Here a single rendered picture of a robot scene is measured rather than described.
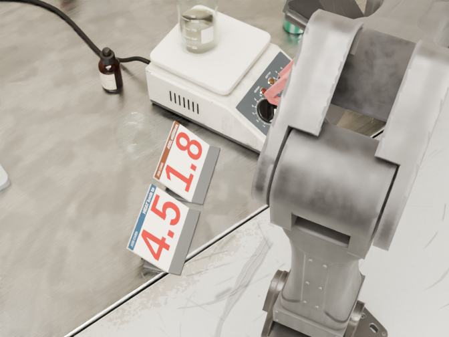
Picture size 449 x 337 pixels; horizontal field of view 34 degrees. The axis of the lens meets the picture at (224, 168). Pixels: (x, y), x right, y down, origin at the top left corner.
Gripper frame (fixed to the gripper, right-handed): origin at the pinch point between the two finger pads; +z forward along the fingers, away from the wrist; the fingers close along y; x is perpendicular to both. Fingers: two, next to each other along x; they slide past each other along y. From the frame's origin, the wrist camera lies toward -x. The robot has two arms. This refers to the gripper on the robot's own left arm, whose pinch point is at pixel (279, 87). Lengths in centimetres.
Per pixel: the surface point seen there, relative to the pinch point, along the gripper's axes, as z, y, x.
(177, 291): 8.5, 22.7, 9.9
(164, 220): 11.5, 16.5, 4.6
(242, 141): 10.7, 1.2, 6.1
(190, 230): 10.6, 15.3, 7.6
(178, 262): 9.6, 19.6, 8.4
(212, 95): 10.9, 0.5, -1.2
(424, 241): -7.6, 1.8, 24.1
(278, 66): 8.3, -9.0, 2.4
